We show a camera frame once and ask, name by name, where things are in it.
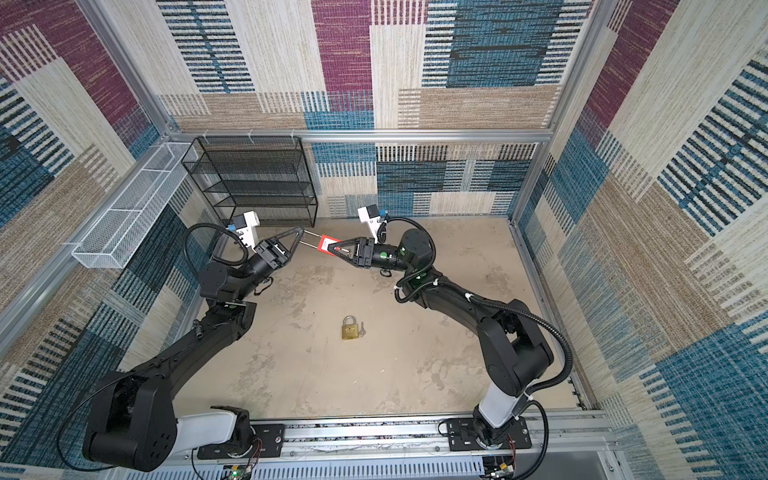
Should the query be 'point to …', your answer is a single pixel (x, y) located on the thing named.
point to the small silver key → (363, 331)
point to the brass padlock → (350, 331)
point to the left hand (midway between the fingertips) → (305, 231)
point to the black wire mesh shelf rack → (267, 176)
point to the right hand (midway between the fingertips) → (328, 254)
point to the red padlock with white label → (324, 241)
